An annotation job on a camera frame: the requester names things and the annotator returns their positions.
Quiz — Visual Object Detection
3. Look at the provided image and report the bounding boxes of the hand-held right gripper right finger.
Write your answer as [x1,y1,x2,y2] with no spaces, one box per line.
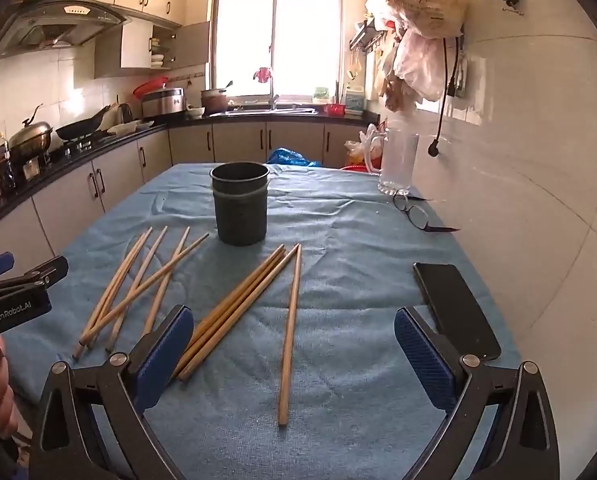
[394,306,561,480]

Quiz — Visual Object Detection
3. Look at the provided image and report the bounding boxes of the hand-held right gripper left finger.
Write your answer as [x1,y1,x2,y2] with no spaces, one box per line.
[28,304,195,480]

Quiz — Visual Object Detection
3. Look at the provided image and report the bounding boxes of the wooden chopstick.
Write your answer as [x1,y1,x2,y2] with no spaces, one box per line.
[172,243,285,378]
[106,225,170,353]
[142,226,192,336]
[177,251,288,382]
[72,226,154,361]
[181,243,301,384]
[86,231,211,351]
[277,243,303,428]

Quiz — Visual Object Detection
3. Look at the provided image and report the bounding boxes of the person's left hand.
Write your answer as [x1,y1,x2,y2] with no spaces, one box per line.
[0,335,18,445]

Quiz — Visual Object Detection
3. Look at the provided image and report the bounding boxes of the black smartphone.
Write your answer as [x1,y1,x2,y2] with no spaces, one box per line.
[412,261,502,362]

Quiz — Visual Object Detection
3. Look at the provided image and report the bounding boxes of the blue towel tablecloth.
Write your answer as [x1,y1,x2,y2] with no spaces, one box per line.
[3,162,524,480]

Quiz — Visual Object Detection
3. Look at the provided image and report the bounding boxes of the dark oil bottle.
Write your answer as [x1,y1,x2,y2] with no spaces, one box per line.
[0,132,16,191]

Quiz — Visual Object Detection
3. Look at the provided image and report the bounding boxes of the black gas stove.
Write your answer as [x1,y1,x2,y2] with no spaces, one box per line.
[26,132,116,166]

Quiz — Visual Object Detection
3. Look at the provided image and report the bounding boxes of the lidded steel wok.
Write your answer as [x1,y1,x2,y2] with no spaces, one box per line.
[7,104,54,161]

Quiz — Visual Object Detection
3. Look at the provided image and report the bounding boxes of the black kitchen countertop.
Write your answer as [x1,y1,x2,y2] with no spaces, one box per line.
[0,107,369,231]

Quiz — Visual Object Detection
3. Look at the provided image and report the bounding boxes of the black eyeglasses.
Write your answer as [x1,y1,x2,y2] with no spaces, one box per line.
[392,192,461,233]

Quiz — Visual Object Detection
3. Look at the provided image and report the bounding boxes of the black frying pan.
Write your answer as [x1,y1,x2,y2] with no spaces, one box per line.
[55,105,112,142]

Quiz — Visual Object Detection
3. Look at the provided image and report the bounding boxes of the clear glass mug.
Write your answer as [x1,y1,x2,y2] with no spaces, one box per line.
[365,127,420,197]

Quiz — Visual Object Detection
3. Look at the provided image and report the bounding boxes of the steel rice cooker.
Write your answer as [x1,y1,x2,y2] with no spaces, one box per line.
[141,87,188,118]

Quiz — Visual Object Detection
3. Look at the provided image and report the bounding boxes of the red plastic basin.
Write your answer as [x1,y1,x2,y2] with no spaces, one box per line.
[132,77,169,98]

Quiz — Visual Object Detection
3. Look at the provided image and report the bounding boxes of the orange bin with bag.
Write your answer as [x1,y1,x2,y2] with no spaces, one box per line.
[343,124,385,166]

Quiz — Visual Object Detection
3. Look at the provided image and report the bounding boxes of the beige lower cabinets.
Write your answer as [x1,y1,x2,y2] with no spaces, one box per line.
[0,122,366,281]

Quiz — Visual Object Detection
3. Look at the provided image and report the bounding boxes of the blue plastic bag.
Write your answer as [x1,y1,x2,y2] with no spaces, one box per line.
[267,147,321,168]

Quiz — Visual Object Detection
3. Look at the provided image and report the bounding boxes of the brown cooking pot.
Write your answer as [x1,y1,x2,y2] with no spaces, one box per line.
[201,87,229,116]

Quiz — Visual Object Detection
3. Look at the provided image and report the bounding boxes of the glass range hood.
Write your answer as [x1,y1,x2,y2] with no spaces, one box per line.
[0,0,132,63]

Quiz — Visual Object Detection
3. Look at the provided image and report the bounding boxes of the brown plastic bag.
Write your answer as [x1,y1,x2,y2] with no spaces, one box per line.
[381,67,411,113]

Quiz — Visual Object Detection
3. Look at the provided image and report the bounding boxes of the steel kitchen sink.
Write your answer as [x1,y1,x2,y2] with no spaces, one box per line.
[228,103,319,115]

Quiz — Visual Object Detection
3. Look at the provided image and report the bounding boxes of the clear plastic bag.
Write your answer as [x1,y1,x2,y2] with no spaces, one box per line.
[393,32,449,103]

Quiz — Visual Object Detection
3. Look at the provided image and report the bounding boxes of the kitchen window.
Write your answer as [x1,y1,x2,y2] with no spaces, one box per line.
[211,0,344,101]

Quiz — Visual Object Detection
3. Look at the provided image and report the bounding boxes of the beige printed plastic bag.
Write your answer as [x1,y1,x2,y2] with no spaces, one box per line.
[383,0,469,41]

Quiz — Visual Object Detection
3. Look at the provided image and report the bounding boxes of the black power cable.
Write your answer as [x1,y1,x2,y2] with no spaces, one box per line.
[428,37,466,158]

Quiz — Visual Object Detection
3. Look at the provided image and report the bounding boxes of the open wall cupboard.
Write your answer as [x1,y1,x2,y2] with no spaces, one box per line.
[94,20,212,79]

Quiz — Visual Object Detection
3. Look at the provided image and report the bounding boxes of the wall power socket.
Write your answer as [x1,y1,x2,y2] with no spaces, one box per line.
[453,55,469,98]

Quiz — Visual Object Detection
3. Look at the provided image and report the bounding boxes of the metal wall rack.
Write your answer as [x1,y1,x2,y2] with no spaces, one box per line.
[349,17,394,53]

